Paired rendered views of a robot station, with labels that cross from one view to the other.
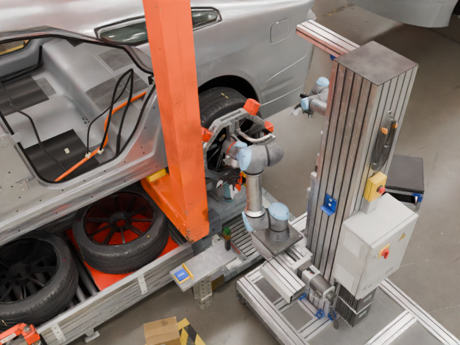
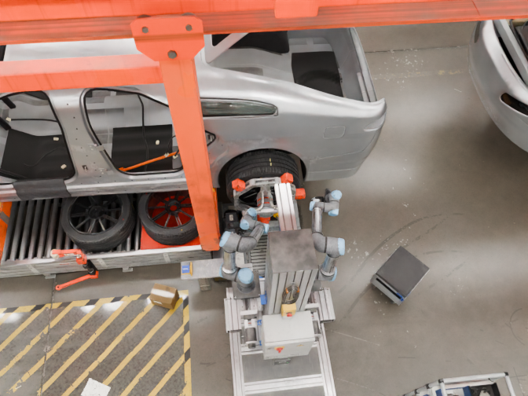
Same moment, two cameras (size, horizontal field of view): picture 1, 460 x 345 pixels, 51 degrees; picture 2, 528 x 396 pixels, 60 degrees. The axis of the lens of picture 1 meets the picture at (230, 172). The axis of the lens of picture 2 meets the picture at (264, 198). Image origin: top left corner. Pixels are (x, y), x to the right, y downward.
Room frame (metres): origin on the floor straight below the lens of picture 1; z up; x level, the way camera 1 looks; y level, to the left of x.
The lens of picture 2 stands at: (0.75, -0.93, 4.38)
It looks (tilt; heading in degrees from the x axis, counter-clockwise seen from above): 60 degrees down; 26
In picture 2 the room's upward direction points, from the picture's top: 3 degrees clockwise
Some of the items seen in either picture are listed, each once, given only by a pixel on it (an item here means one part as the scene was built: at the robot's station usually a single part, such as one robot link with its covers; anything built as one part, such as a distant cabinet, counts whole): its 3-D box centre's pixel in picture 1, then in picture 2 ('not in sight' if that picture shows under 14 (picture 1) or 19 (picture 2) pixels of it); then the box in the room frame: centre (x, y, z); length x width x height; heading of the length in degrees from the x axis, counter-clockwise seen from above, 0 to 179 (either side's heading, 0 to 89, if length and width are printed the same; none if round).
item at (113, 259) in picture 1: (122, 227); (174, 210); (2.26, 0.80, 0.39); 0.66 x 0.66 x 0.24
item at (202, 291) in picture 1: (202, 285); (203, 277); (1.86, 0.22, 0.21); 0.10 x 0.10 x 0.42; 35
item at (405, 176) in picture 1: (398, 185); (398, 276); (2.80, -1.40, 0.17); 0.43 x 0.36 x 0.34; 165
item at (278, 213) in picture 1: (277, 215); (244, 276); (1.82, -0.26, 0.98); 0.13 x 0.12 x 0.14; 100
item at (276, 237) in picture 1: (277, 228); (246, 282); (1.82, -0.27, 0.87); 0.15 x 0.15 x 0.10
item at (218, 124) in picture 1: (231, 146); (264, 196); (2.59, -0.02, 0.85); 0.54 x 0.07 x 0.54; 125
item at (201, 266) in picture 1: (203, 265); (205, 269); (1.88, 0.19, 0.44); 0.43 x 0.17 x 0.03; 125
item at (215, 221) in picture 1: (198, 218); (232, 226); (2.44, 0.25, 0.26); 0.42 x 0.18 x 0.35; 35
